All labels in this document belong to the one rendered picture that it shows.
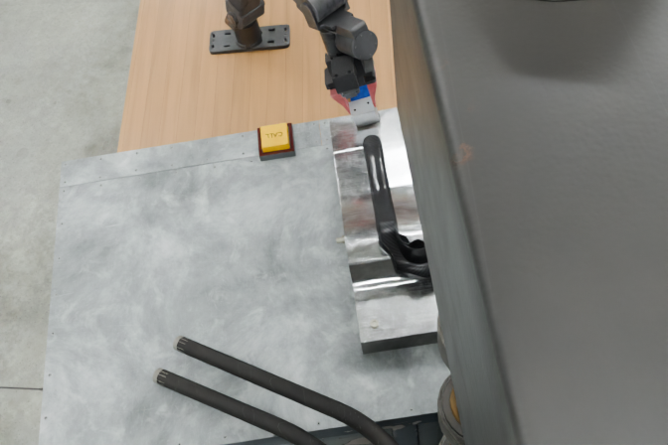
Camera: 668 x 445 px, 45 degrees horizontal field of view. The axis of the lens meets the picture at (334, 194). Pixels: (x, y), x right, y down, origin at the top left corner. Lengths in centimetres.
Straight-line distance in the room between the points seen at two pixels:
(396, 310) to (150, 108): 80
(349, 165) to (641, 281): 139
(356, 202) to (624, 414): 136
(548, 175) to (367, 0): 179
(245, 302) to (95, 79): 175
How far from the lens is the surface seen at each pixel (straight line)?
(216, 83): 196
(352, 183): 163
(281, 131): 178
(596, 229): 28
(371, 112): 165
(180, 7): 216
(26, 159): 309
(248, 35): 197
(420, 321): 150
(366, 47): 151
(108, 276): 174
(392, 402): 152
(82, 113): 313
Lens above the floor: 225
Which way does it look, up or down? 58 degrees down
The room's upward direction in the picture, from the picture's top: 12 degrees counter-clockwise
